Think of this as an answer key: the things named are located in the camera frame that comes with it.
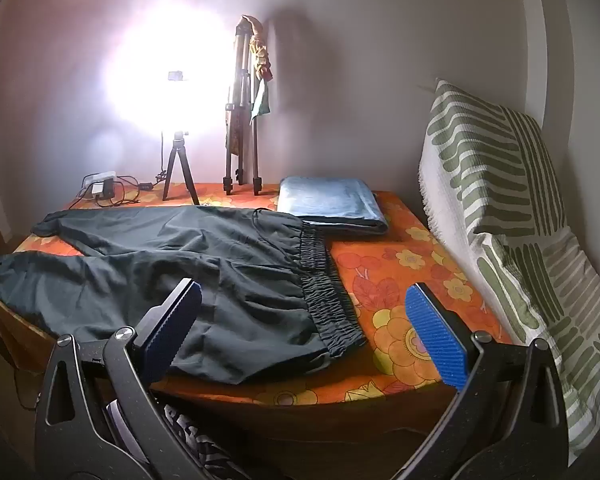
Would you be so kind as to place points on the large folded tripod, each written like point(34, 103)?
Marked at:
point(241, 85)

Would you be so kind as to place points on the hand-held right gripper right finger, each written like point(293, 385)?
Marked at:
point(437, 335)

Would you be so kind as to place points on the wooden bed frame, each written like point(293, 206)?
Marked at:
point(330, 412)

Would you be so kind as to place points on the black white patterned cloth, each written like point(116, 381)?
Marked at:
point(200, 450)

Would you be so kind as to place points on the dark pants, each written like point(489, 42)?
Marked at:
point(180, 250)

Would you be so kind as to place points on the white power strip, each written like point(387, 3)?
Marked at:
point(100, 177)

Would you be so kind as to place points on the colourful hanging cloth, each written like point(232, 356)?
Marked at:
point(260, 55)

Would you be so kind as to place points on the green striped white pillow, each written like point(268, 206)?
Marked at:
point(480, 160)
point(570, 310)

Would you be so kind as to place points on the bright video light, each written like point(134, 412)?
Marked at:
point(177, 76)

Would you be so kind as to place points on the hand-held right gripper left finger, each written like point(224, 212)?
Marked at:
point(172, 332)

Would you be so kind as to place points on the folded blue cloth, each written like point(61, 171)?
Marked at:
point(325, 200)

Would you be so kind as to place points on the orange floral blanket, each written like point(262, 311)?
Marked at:
point(405, 260)

